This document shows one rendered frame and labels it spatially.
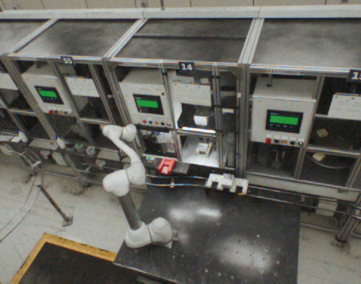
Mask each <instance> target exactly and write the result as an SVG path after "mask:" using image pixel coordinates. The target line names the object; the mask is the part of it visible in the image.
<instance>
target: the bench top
mask: <svg viewBox="0 0 361 284"><path fill-rule="evenodd" d="M178 184H191V185H200V186H205V185H206V180H204V179H200V178H196V177H175V179H174V185H178ZM205 194H206V191H205V189H204V188H201V187H198V186H173V187H172V188H170V186H154V185H149V188H148V190H147V193H146V194H145V195H144V199H143V200H142V203H141V205H140V206H139V209H138V211H137V213H138V216H139V218H140V221H142V222H144V223H145V224H146V226H147V225H149V224H150V223H152V221H153V220H155V219H156V218H159V217H161V218H165V219H166V220H167V221H168V222H169V223H170V226H171V228H172V230H177V232H178V233H177V234H176V235H175V237H176V238H178V242H172V248H171V249H168V248H167V247H162V246H158V245H153V244H152V243H150V244H147V245H145V246H142V247H137V248H132V247H129V246H128V245H127V244H126V241H125V238H124V241H123V242H122V244H121V247H120V249H119V250H118V253H117V254H116V258H115V259H114V261H113V265H117V266H120V267H122V268H127V269H129V270H133V271H136V272H139V273H143V274H147V275H150V276H153V277H156V278H160V279H162V280H167V281H170V282H172V283H177V284H297V274H298V257H299V237H300V213H301V206H297V205H294V204H290V203H299V204H301V201H302V196H298V195H289V194H286V193H278V192H273V191H269V190H262V189H261V190H260V196H261V197H265V198H271V199H275V200H283V201H287V202H290V203H281V202H278V201H275V200H266V199H263V198H261V199H260V203H259V206H256V205H257V198H256V197H250V196H247V195H239V194H237V195H230V194H226V193H220V192H216V190H214V189H209V193H208V195H207V196H206V195H205ZM239 240H240V242H239ZM292 240H293V241H294V242H292ZM264 246H266V247H264ZM124 247H126V249H124ZM130 262H132V263H130ZM275 275H277V276H275Z"/></svg>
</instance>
